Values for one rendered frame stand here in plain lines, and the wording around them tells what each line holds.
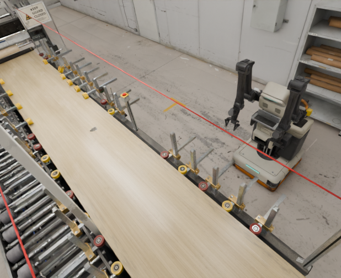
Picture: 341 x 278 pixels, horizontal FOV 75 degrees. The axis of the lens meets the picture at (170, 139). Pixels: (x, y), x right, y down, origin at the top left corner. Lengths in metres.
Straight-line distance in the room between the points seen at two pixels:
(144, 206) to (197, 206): 0.42
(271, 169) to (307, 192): 0.54
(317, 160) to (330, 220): 0.81
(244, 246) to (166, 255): 0.54
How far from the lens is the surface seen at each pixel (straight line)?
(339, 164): 3.60
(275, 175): 2.84
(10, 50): 5.16
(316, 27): 3.55
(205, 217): 1.81
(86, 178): 2.24
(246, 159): 2.91
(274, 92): 2.12
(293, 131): 2.65
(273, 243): 2.03
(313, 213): 3.07
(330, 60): 3.51
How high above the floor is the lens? 2.57
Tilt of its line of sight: 47 degrees down
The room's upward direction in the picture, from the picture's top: 10 degrees counter-clockwise
